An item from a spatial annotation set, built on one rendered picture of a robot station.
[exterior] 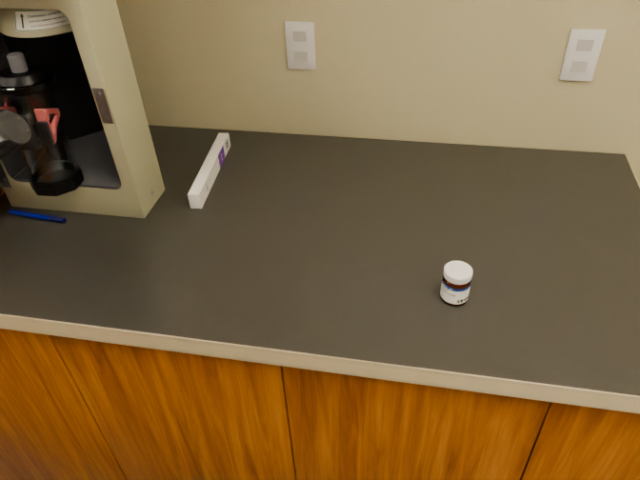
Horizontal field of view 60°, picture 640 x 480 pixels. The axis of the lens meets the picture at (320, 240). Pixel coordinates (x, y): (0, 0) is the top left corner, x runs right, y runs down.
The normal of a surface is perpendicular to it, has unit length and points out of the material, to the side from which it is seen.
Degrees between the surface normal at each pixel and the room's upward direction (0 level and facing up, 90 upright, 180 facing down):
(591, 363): 0
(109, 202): 90
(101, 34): 90
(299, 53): 90
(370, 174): 0
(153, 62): 90
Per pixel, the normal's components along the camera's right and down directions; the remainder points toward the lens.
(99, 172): -0.04, -0.77
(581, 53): -0.18, 0.63
